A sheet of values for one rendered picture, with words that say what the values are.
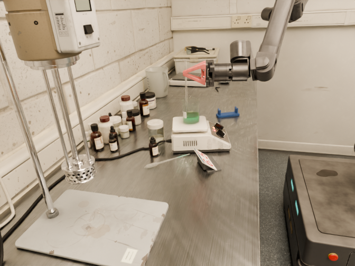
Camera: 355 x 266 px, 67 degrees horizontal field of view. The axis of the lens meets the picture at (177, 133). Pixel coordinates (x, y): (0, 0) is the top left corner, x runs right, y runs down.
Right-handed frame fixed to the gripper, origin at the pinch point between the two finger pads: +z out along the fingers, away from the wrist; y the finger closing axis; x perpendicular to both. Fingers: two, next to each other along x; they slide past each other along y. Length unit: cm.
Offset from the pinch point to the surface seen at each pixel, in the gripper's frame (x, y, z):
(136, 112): 20.4, -17.9, 23.0
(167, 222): 26.0, 39.3, 2.2
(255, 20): -7, -130, -43
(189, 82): 23, -75, 3
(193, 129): 17.2, 5.9, -2.4
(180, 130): 17.2, 6.6, 1.7
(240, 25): -4, -130, -32
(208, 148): 24.2, 6.5, -7.5
